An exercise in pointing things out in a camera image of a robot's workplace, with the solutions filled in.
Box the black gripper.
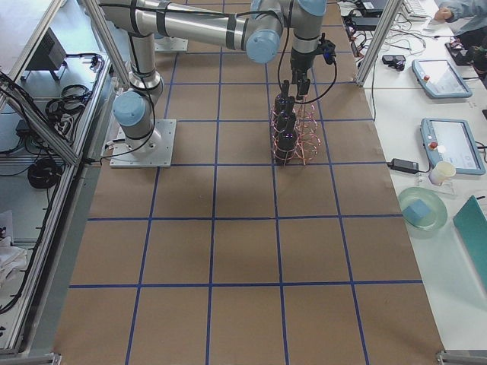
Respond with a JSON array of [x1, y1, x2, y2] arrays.
[[290, 51, 316, 100]]

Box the dark wine bottle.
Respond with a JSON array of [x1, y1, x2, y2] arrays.
[[274, 96, 294, 134], [275, 130, 297, 166]]

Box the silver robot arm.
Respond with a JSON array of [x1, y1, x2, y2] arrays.
[[98, 1, 326, 156]]

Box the dark wine bottle in basket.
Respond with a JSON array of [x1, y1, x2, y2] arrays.
[[275, 130, 297, 166]]

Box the black power adapter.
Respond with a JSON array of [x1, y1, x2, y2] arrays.
[[387, 158, 419, 174]]

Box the far blue teach pendant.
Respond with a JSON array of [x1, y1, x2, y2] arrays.
[[411, 59, 473, 99]]

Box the blue teach pendant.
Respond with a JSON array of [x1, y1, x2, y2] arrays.
[[420, 118, 486, 176], [411, 59, 473, 99]]

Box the near blue teach pendant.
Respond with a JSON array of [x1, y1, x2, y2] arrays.
[[420, 118, 486, 176]]

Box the white paper cup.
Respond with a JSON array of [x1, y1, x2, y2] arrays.
[[428, 160, 457, 186]]

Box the blue foam cube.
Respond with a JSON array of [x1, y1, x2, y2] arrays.
[[403, 199, 436, 227]]

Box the green glass bowl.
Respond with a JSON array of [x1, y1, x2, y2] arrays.
[[398, 187, 447, 238]]

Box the teal notebook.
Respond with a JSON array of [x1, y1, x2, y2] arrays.
[[454, 195, 486, 290]]

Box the black braided cable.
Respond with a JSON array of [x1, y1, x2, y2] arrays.
[[276, 0, 339, 103]]

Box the copper wire wine basket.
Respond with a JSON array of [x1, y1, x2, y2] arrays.
[[271, 104, 321, 166]]

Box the aluminium frame post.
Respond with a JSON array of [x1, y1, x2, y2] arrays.
[[355, 0, 402, 87]]

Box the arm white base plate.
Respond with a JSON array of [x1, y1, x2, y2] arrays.
[[110, 119, 177, 168], [154, 36, 188, 53]]

